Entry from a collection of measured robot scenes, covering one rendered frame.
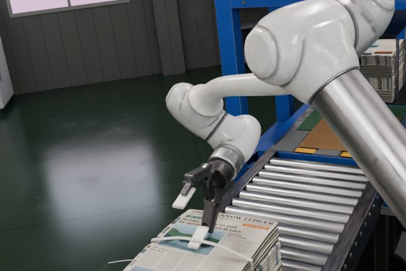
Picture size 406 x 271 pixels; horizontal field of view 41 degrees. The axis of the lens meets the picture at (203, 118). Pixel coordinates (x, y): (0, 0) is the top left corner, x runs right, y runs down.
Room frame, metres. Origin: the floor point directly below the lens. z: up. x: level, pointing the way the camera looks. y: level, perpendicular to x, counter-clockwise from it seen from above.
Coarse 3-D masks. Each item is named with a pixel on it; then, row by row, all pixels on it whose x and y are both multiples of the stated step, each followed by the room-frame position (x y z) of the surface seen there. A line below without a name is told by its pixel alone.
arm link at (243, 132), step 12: (228, 120) 1.43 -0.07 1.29; (240, 120) 1.45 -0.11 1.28; (252, 120) 1.47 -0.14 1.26; (216, 132) 1.40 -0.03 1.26; (228, 132) 1.40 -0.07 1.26; (240, 132) 1.41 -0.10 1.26; (252, 132) 1.43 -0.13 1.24; (216, 144) 1.41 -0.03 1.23; (228, 144) 1.38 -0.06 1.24; (240, 144) 1.38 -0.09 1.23; (252, 144) 1.40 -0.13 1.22
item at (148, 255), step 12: (144, 252) 1.21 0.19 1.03; (156, 252) 1.20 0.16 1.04; (168, 252) 1.20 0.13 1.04; (132, 264) 1.17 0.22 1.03; (144, 264) 1.16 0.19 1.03; (156, 264) 1.16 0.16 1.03; (168, 264) 1.15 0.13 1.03; (180, 264) 1.14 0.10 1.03; (192, 264) 1.13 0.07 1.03; (204, 264) 1.13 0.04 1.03; (216, 264) 1.12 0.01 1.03
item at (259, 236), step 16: (176, 224) 1.34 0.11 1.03; (192, 224) 1.33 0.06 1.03; (224, 224) 1.31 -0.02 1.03; (240, 224) 1.30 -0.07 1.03; (256, 224) 1.29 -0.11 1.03; (272, 224) 1.28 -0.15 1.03; (208, 240) 1.23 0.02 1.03; (224, 240) 1.22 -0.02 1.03; (240, 240) 1.21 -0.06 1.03; (256, 240) 1.20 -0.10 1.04; (272, 240) 1.25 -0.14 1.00; (256, 256) 1.16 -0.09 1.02; (272, 256) 1.24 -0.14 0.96
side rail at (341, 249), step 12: (372, 192) 1.80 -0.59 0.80; (360, 204) 1.72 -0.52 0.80; (372, 204) 1.73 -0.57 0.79; (360, 216) 1.64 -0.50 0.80; (372, 216) 1.73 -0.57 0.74; (348, 228) 1.58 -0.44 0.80; (360, 228) 1.58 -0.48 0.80; (372, 228) 1.73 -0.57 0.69; (348, 240) 1.51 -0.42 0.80; (360, 240) 1.57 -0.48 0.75; (336, 252) 1.45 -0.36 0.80; (348, 252) 1.44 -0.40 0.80; (360, 252) 1.57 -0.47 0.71; (336, 264) 1.39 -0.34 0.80; (348, 264) 1.44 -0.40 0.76
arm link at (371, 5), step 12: (336, 0) 1.03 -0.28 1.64; (348, 0) 1.04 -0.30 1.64; (360, 0) 1.02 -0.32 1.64; (372, 0) 1.02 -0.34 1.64; (384, 0) 1.02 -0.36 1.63; (360, 12) 1.02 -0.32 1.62; (372, 12) 1.01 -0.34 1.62; (384, 12) 1.01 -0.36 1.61; (360, 24) 1.01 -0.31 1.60; (372, 24) 1.02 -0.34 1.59; (384, 24) 1.02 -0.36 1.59; (360, 36) 1.00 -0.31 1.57; (372, 36) 1.02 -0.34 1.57; (360, 48) 1.02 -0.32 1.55
